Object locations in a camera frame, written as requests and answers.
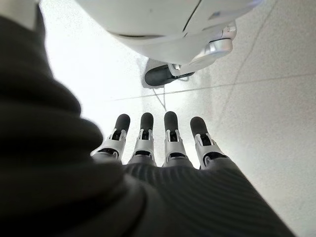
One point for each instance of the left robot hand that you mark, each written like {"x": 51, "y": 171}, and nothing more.
{"x": 61, "y": 185}

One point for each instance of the black robot left foot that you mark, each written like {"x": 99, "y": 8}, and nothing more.
{"x": 158, "y": 76}

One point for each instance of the white robot left leg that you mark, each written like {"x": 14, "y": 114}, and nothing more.
{"x": 148, "y": 19}

